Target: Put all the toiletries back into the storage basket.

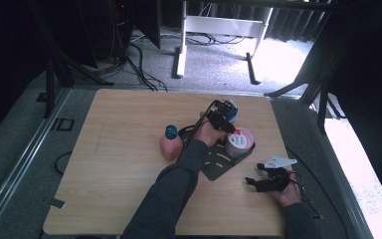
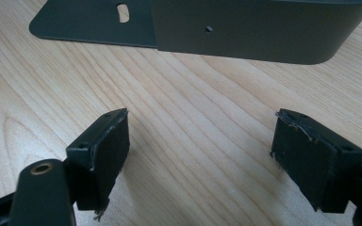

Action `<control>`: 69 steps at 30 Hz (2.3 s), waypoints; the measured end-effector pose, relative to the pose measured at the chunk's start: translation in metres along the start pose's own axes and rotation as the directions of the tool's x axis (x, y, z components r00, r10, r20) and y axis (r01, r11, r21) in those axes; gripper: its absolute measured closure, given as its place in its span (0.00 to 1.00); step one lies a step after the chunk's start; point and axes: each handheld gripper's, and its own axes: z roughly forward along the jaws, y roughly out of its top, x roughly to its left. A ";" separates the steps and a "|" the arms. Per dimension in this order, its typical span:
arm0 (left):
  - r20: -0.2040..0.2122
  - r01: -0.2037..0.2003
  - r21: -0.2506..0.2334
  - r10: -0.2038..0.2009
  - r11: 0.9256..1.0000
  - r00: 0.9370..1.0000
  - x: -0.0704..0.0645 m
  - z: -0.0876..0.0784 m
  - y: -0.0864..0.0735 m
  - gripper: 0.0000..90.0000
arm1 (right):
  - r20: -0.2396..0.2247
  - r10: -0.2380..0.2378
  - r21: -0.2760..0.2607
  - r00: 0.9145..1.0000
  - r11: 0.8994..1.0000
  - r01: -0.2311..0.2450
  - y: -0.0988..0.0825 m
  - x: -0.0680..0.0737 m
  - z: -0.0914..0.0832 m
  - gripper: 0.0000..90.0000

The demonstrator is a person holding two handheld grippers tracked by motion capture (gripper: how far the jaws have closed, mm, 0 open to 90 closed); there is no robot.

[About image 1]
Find person's right hand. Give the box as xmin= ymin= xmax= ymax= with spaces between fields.
xmin=270 ymin=168 xmax=303 ymax=208

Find black slotted corner shelf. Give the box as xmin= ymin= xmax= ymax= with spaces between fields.
xmin=177 ymin=123 xmax=257 ymax=182

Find large pink bottle white label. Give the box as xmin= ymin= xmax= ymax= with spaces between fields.
xmin=225 ymin=127 xmax=256 ymax=159

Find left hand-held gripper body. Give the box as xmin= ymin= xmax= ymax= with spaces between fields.
xmin=206 ymin=109 xmax=237 ymax=134

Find white bottle with blue cap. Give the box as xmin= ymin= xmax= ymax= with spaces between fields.
xmin=223 ymin=100 xmax=240 ymax=123

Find left hand-held gripper cable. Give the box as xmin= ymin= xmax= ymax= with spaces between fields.
xmin=178 ymin=99 xmax=218 ymax=157

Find black cables under desk frame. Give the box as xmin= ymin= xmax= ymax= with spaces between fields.
xmin=184 ymin=31 xmax=248 ymax=47

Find right hand-held gripper cable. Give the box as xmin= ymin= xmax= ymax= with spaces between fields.
xmin=288 ymin=171 xmax=325 ymax=221

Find black floor cables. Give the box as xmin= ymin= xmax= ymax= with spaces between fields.
xmin=125 ymin=41 xmax=169 ymax=93

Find white desk frame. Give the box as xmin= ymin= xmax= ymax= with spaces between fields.
xmin=171 ymin=0 xmax=275 ymax=86

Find black cabinet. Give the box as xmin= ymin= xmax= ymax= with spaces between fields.
xmin=76 ymin=0 xmax=162 ymax=69

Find dark curtain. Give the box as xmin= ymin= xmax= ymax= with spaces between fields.
xmin=268 ymin=6 xmax=326 ymax=44

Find long black floor cable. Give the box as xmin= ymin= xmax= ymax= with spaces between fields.
xmin=286 ymin=147 xmax=351 ymax=239

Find grey tape piece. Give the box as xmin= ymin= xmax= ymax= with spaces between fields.
xmin=41 ymin=197 xmax=66 ymax=209

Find person's left hand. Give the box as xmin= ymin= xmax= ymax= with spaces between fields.
xmin=192 ymin=113 xmax=230 ymax=147

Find pink bottle with dark cap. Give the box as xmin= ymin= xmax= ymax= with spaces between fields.
xmin=159 ymin=124 xmax=184 ymax=162

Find aluminium rail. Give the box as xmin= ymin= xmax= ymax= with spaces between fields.
xmin=0 ymin=87 xmax=72 ymax=239
xmin=306 ymin=99 xmax=376 ymax=239

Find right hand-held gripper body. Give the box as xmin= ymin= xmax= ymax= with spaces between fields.
xmin=254 ymin=155 xmax=298 ymax=193

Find black metal stand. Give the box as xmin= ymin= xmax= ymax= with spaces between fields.
xmin=26 ymin=0 xmax=113 ymax=119
xmin=264 ymin=6 xmax=347 ymax=132

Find hand-held gripper cable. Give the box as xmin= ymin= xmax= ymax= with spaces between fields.
xmin=178 ymin=99 xmax=218 ymax=157
xmin=288 ymin=171 xmax=325 ymax=221

